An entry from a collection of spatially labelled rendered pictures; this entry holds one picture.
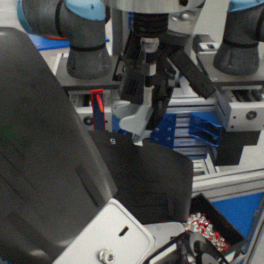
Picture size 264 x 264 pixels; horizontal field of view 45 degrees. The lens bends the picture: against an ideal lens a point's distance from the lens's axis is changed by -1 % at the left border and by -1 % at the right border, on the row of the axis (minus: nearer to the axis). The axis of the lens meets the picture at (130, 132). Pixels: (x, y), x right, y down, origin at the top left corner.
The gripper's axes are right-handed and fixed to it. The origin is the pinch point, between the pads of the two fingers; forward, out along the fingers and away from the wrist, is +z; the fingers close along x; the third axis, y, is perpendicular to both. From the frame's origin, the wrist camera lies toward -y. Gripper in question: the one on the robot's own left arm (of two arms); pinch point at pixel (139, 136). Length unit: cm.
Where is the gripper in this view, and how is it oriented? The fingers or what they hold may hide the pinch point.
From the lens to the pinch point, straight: 58.8
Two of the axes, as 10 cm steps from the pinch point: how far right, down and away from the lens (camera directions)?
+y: -9.3, -1.1, -3.6
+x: 2.3, 5.8, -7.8
